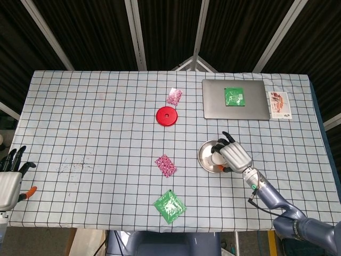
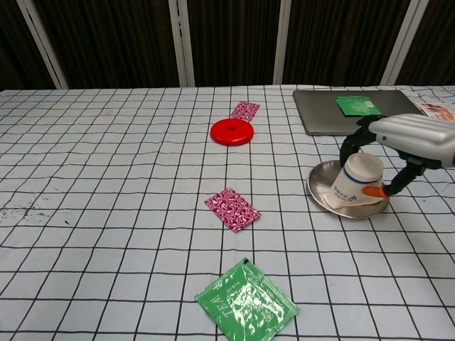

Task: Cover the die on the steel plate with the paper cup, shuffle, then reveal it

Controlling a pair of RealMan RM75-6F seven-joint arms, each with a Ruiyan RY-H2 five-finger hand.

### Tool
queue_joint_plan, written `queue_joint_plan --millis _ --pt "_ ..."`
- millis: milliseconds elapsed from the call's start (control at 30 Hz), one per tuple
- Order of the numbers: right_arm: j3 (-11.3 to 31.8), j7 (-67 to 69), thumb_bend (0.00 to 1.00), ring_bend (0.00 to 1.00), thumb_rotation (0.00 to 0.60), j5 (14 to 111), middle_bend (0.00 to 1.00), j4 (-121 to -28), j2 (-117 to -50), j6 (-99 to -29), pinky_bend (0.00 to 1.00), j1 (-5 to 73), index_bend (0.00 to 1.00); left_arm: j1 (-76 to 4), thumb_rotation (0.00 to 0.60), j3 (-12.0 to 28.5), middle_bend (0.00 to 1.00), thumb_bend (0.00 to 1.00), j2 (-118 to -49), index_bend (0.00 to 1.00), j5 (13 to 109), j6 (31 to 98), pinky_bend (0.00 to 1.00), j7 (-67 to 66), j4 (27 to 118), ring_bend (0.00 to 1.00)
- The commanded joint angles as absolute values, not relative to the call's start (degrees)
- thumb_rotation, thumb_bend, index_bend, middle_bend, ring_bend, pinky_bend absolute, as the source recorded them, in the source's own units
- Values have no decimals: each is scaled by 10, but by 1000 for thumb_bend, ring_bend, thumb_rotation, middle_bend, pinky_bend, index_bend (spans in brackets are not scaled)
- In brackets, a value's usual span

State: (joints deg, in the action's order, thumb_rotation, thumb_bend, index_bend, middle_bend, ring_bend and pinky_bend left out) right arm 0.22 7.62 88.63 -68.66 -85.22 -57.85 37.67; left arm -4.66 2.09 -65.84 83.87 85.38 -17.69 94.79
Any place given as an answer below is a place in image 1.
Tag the white metal frame bar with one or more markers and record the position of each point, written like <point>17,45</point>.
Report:
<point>9,110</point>
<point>333,121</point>
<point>201,26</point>
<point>279,36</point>
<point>136,34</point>
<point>48,34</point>

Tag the white postcard with red picture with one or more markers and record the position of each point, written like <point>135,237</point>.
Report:
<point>279,105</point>

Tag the small green tea packet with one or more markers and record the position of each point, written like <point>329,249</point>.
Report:
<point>234,96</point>

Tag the pink patterned packet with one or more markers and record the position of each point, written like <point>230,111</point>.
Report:
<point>174,96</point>
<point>166,166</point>

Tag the large green tea packet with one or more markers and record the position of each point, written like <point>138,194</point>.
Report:
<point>169,206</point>

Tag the light blue checked tablecloth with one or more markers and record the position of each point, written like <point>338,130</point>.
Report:
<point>80,120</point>

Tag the red round plastic disc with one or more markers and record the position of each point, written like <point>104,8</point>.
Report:
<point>167,116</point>

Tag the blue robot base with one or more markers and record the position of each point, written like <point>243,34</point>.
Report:
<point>165,245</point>

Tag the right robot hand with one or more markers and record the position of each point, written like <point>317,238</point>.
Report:
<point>235,157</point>

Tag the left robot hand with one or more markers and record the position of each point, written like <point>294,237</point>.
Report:
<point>9,189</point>

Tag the grey closed laptop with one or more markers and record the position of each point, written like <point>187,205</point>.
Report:
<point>255,101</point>

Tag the round steel plate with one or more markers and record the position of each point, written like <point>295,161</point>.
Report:
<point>205,152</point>

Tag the dark blue table cover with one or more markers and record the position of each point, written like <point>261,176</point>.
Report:
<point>319,106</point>

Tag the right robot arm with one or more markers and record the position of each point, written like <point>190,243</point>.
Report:
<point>274,198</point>

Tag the white triangular frame bracket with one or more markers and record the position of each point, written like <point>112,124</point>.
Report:
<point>196,58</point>

